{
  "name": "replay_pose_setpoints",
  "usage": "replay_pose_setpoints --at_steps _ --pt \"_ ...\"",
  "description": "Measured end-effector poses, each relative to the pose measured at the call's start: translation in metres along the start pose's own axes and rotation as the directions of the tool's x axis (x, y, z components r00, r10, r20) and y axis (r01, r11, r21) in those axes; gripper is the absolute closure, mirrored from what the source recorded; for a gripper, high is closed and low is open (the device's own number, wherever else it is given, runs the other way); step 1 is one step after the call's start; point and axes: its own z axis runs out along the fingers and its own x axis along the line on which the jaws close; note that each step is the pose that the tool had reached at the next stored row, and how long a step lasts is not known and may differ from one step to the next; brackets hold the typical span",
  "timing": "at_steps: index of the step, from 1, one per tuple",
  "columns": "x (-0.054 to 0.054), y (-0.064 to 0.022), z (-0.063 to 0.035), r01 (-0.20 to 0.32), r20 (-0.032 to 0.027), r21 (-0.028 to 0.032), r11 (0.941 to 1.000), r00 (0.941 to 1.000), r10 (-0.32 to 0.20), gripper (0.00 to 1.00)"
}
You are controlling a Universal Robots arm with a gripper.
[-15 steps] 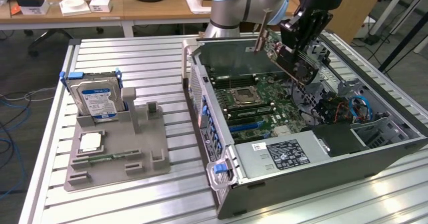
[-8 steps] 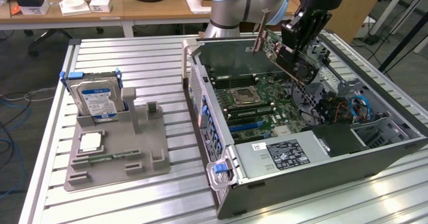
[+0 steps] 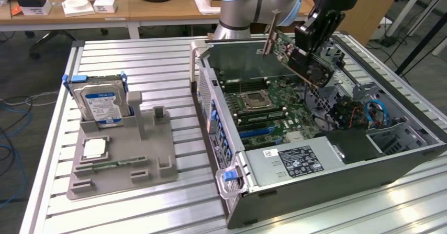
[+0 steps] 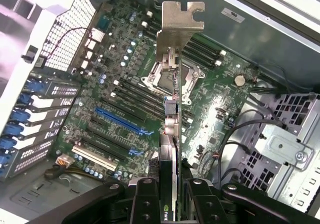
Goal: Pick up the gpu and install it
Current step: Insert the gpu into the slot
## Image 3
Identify open black PC case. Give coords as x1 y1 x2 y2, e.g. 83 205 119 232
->
189 30 447 230

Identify black power wire bundle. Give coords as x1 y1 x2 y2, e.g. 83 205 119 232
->
313 99 370 131

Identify black plastic cover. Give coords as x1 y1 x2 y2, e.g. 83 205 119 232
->
326 128 388 165

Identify grey open disk bay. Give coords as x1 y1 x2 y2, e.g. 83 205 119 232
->
366 117 440 157

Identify green motherboard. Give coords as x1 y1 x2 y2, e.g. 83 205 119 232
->
218 75 327 151

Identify black stand pole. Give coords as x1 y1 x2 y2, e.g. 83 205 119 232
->
394 0 447 76

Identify blue floor cable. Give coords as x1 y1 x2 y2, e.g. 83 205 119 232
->
0 100 31 208

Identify white box with round insert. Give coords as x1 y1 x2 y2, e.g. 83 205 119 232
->
62 0 97 17

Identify wooden cabinet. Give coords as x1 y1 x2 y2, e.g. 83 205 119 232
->
299 0 409 46

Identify grey parts rack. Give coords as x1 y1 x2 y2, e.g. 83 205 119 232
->
66 91 181 201

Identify hard disk with blue caddy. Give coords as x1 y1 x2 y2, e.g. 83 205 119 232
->
62 71 127 129

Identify black office chair base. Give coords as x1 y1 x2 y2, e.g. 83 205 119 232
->
27 29 78 59

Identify installed RAM stick white label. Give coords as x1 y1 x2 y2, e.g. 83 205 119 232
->
237 110 289 124

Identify silver CPU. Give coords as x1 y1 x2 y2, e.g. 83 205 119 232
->
83 139 109 159

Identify green graphics card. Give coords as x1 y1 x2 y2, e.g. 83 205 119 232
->
262 8 337 88

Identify blue expansion slot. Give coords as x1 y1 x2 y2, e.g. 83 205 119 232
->
238 126 279 138

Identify black power adapter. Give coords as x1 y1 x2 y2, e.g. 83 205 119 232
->
380 36 409 48

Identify green RAM stick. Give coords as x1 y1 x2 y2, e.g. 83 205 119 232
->
91 159 137 171

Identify perforated metal disk bay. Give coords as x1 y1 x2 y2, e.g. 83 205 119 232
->
303 45 364 114

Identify white box black lid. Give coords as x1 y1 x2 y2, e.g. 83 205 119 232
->
17 0 53 16

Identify blue disk wire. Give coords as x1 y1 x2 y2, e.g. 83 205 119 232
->
364 99 392 129

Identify metal CPU socket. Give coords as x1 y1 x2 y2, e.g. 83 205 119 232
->
243 90 273 112

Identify flat white box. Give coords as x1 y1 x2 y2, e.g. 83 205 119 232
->
194 0 222 15

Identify white pedestal box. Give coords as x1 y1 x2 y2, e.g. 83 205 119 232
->
370 16 394 41

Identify grey power supply unit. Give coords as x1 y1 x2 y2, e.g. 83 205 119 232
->
245 136 346 187

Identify small white box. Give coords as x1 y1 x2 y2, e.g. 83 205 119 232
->
93 0 118 14

